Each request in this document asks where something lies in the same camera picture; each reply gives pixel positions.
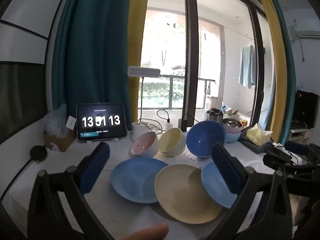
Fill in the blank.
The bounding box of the black monitor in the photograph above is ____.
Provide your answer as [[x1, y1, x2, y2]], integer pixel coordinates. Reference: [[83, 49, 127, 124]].
[[291, 90, 317, 130]]

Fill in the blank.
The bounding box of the wide teal curtain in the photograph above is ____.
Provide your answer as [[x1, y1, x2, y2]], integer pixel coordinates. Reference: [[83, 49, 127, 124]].
[[51, 0, 133, 130]]

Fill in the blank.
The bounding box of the clear plastic bag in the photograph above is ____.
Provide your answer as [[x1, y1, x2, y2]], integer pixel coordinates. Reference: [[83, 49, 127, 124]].
[[44, 104, 72, 135]]

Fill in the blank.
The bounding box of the balcony railing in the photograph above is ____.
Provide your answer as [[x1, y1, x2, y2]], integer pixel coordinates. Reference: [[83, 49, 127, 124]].
[[138, 76, 216, 110]]

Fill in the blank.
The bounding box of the small white box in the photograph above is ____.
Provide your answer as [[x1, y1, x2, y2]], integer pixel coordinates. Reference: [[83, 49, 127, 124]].
[[65, 116, 77, 130]]

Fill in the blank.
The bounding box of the person's left hand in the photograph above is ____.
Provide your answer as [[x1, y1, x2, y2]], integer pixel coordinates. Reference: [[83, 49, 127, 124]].
[[117, 224, 169, 240]]

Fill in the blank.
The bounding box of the dark sliding door frame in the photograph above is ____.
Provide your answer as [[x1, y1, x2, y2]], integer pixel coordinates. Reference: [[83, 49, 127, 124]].
[[246, 4, 268, 130]]

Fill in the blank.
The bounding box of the dark window post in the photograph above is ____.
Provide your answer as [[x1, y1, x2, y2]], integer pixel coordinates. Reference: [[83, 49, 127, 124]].
[[183, 0, 200, 130]]

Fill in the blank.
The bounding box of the tablet with clock display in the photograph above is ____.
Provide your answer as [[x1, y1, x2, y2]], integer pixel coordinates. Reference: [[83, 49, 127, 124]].
[[76, 102, 128, 143]]

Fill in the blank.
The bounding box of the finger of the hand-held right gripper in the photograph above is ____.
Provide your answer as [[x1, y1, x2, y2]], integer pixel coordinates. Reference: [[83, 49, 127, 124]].
[[263, 154, 304, 178]]

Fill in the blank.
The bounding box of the yellow tissue pack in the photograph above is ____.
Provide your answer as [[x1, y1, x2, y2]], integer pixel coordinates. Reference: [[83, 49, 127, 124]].
[[246, 123, 273, 145]]

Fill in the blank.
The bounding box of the black cable of white charger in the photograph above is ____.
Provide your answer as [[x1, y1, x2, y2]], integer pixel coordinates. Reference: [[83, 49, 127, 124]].
[[157, 109, 171, 123]]

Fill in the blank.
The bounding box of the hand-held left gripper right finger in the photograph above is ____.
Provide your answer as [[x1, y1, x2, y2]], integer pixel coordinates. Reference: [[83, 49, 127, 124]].
[[211, 142, 293, 240]]

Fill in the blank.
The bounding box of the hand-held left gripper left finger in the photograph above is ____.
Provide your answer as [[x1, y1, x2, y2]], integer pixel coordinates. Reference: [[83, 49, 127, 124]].
[[27, 142, 118, 240]]

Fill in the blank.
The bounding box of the white cabinet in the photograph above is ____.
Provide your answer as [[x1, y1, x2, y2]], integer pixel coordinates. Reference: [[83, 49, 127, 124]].
[[290, 129, 311, 143]]

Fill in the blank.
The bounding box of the white textured tablecloth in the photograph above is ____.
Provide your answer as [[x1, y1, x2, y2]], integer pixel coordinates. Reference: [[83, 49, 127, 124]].
[[0, 120, 275, 240]]

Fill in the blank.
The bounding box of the beige plate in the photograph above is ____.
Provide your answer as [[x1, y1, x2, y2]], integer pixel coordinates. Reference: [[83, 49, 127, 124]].
[[154, 164, 223, 223]]

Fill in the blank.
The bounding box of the white power strip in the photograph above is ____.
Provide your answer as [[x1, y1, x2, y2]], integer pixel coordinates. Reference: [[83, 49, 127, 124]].
[[141, 122, 166, 133]]

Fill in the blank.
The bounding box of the dark blue bowl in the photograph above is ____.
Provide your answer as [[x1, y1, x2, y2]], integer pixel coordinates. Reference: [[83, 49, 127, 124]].
[[186, 120, 227, 160]]

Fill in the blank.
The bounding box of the dark grey tray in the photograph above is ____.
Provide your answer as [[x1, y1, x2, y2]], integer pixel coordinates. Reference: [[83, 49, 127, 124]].
[[239, 140, 269, 153]]

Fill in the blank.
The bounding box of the light blue hanging towel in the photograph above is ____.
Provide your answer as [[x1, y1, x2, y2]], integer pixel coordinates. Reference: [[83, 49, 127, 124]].
[[238, 45, 257, 89]]

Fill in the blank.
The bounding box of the light blue plate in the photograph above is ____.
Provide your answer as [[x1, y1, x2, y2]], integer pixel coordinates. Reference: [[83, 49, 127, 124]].
[[201, 162, 238, 209], [110, 158, 170, 204]]

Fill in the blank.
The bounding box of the light blue bowl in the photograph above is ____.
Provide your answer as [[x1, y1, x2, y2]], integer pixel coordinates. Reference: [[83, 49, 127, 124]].
[[225, 129, 242, 143]]

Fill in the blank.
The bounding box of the stainless steel tumbler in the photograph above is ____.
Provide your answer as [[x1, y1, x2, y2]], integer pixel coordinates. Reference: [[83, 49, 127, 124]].
[[205, 108, 223, 123]]

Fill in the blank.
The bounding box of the plain pink bowl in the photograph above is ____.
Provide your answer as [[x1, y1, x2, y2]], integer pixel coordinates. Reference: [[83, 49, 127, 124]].
[[224, 124, 242, 134]]

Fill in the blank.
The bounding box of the cream bowl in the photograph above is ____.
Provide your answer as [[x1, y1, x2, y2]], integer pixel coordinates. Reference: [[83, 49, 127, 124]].
[[158, 127, 186, 157]]

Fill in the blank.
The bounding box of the narrow yellow curtain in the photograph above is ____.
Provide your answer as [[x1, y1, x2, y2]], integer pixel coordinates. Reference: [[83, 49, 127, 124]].
[[252, 0, 284, 140]]

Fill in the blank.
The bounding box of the black round puck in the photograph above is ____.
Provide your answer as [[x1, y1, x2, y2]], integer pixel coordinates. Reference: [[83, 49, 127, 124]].
[[30, 145, 47, 164]]

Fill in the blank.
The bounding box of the narrow teal curtain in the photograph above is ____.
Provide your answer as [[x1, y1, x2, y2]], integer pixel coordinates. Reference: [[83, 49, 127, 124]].
[[266, 0, 297, 145]]

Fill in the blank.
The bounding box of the white air conditioner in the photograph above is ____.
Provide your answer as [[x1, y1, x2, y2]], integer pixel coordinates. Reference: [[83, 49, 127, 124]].
[[292, 19, 320, 40]]

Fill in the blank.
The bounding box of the pink dotted bowl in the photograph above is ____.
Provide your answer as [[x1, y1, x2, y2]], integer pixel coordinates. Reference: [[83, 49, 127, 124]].
[[130, 132, 159, 158]]

